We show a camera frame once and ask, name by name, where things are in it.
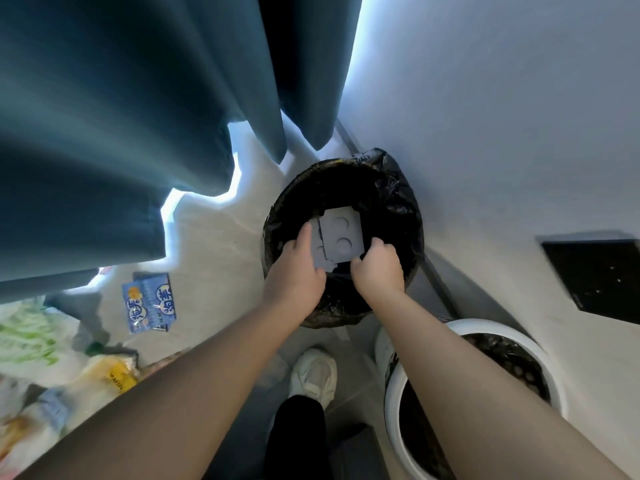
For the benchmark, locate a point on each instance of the person's right hand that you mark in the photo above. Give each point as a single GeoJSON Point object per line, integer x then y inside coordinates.
{"type": "Point", "coordinates": [380, 274]}

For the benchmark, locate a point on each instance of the person's left hand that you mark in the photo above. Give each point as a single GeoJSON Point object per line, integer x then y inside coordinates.
{"type": "Point", "coordinates": [295, 279]}

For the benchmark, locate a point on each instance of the person's right fingers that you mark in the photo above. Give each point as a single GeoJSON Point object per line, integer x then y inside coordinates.
{"type": "Point", "coordinates": [378, 244]}

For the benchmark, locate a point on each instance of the person's left fingers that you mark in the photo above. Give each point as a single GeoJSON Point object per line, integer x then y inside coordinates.
{"type": "Point", "coordinates": [305, 237]}

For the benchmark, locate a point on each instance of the grey cardboard piece with circles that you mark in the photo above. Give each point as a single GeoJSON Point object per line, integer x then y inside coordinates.
{"type": "Point", "coordinates": [342, 232]}

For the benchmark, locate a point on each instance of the person's right forearm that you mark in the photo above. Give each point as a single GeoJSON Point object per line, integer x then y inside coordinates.
{"type": "Point", "coordinates": [465, 389]}

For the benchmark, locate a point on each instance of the person's left forearm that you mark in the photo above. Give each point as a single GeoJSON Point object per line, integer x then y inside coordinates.
{"type": "Point", "coordinates": [175, 394]}

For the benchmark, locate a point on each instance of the black trash bag liner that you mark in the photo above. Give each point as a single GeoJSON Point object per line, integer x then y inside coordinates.
{"type": "Point", "coordinates": [390, 194]}

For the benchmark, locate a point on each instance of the round dark waste bin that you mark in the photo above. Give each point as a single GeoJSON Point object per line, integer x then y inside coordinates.
{"type": "Point", "coordinates": [332, 322]}

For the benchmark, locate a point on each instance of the white sneaker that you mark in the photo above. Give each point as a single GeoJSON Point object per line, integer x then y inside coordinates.
{"type": "Point", "coordinates": [315, 372]}

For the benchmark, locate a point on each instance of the blue printed packet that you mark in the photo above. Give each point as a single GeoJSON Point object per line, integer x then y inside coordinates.
{"type": "Point", "coordinates": [147, 304]}

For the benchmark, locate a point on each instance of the narrow teal curtain panel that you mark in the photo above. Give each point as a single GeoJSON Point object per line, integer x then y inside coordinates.
{"type": "Point", "coordinates": [310, 59]}

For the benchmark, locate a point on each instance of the black trouser leg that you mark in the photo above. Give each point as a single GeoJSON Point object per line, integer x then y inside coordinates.
{"type": "Point", "coordinates": [295, 439]}

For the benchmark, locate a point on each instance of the white round planter pot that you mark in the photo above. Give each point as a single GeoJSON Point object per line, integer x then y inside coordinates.
{"type": "Point", "coordinates": [552, 367]}

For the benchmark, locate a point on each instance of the large teal curtain panel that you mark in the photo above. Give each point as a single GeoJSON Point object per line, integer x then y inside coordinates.
{"type": "Point", "coordinates": [100, 119]}

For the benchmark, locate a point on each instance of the yellow snack packet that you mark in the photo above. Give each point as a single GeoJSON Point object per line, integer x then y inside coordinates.
{"type": "Point", "coordinates": [112, 374]}

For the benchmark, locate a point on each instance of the white plastic bag green print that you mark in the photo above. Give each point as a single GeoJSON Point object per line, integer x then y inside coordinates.
{"type": "Point", "coordinates": [35, 339]}

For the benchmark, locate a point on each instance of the small blue white packet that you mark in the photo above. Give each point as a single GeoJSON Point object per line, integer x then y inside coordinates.
{"type": "Point", "coordinates": [54, 407]}

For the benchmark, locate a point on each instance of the black wall niche panel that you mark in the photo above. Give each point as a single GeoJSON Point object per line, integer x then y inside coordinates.
{"type": "Point", "coordinates": [600, 279]}

